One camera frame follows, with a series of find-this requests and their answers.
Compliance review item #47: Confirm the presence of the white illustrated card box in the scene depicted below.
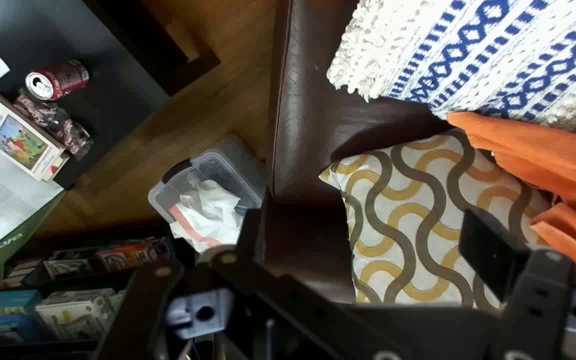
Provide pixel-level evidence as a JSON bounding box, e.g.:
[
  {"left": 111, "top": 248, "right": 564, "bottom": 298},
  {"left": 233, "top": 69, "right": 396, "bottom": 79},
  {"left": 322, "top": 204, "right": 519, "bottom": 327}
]
[{"left": 0, "top": 91, "right": 72, "bottom": 185}]

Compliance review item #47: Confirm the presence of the brown leather sofa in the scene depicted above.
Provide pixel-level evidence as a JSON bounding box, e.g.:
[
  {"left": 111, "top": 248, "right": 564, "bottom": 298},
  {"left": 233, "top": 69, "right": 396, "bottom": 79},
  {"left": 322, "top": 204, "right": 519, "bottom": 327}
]
[{"left": 259, "top": 0, "right": 451, "bottom": 309}]

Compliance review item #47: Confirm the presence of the orange towel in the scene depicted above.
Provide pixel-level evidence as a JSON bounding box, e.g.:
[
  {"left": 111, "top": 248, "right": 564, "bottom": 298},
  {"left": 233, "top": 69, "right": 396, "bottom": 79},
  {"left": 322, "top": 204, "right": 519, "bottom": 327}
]
[{"left": 446, "top": 110, "right": 576, "bottom": 277}]

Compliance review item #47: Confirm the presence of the red game box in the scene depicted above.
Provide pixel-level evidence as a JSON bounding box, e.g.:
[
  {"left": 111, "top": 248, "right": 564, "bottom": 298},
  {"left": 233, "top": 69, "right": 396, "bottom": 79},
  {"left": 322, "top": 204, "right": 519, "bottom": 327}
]
[{"left": 96, "top": 238, "right": 174, "bottom": 273}]

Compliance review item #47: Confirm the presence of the large white green box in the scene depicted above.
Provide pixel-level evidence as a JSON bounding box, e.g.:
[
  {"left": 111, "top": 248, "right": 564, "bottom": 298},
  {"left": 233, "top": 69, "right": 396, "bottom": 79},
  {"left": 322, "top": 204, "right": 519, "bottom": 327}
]
[{"left": 0, "top": 133, "right": 65, "bottom": 297}]

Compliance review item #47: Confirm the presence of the clear plastic storage bin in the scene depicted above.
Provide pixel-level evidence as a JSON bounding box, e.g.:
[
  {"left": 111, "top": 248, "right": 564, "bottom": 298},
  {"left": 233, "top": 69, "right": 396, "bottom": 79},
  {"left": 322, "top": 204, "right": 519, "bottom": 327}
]
[{"left": 146, "top": 133, "right": 269, "bottom": 257}]

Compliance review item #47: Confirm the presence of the dark red snack wrapper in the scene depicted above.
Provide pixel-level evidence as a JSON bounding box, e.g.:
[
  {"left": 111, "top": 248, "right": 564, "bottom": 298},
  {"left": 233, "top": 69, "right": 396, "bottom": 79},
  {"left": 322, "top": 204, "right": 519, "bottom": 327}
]
[{"left": 13, "top": 89, "right": 93, "bottom": 161}]

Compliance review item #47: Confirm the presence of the dark game box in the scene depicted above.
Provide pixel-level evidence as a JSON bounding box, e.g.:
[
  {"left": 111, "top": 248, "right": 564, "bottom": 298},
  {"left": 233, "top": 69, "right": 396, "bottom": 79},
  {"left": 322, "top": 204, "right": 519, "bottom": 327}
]
[{"left": 41, "top": 247, "right": 114, "bottom": 282}]

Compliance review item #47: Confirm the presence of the blue white fringed pillow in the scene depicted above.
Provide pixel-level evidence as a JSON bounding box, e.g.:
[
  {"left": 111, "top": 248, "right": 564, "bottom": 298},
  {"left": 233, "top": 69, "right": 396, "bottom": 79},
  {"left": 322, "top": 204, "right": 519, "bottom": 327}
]
[{"left": 324, "top": 0, "right": 576, "bottom": 136}]

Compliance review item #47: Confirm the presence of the pale game box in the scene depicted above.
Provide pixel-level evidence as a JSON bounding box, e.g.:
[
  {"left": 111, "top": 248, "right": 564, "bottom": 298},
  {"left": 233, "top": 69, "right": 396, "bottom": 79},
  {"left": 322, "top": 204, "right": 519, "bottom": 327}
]
[{"left": 33, "top": 287, "right": 127, "bottom": 343}]

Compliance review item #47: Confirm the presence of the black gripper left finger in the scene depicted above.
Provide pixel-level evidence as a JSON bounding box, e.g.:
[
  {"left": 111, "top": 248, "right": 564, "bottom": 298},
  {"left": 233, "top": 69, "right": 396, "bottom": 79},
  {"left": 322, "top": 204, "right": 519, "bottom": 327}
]
[{"left": 235, "top": 207, "right": 268, "bottom": 265}]

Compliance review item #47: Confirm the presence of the black TV stand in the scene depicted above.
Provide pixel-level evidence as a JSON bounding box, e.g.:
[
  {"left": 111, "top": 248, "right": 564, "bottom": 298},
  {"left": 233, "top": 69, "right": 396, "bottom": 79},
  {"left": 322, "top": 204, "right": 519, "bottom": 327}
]
[{"left": 0, "top": 218, "right": 193, "bottom": 360}]

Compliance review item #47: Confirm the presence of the black coffee table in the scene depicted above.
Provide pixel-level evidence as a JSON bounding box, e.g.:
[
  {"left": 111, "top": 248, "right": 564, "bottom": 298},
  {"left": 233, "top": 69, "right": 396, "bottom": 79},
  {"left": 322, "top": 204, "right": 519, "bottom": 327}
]
[{"left": 0, "top": 0, "right": 222, "bottom": 193}]

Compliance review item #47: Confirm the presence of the wavy pattern cream pillow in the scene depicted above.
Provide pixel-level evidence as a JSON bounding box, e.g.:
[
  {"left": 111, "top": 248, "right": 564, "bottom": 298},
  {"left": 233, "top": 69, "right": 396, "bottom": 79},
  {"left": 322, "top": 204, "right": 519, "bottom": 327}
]
[{"left": 317, "top": 128, "right": 553, "bottom": 316}]

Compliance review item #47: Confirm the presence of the white crumpled cloth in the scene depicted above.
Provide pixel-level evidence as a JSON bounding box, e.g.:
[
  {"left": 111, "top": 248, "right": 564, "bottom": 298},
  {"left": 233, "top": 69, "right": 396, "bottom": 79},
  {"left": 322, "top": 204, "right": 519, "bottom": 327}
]
[{"left": 166, "top": 178, "right": 246, "bottom": 255}]

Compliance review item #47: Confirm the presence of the red soda can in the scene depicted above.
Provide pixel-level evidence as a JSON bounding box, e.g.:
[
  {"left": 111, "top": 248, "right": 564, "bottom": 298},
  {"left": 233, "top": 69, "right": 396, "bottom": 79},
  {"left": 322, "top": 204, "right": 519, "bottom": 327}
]
[{"left": 23, "top": 58, "right": 92, "bottom": 104}]

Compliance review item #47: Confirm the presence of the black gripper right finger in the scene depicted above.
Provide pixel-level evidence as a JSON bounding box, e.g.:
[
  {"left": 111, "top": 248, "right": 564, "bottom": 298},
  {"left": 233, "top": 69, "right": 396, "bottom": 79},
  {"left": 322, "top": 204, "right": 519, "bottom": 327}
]
[{"left": 458, "top": 207, "right": 534, "bottom": 305}]

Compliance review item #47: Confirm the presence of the colourful game box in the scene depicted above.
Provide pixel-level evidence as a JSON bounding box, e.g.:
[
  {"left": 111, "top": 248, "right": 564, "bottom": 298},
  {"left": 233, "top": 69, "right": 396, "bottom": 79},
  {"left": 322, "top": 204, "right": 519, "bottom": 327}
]
[{"left": 0, "top": 288, "right": 44, "bottom": 351}]

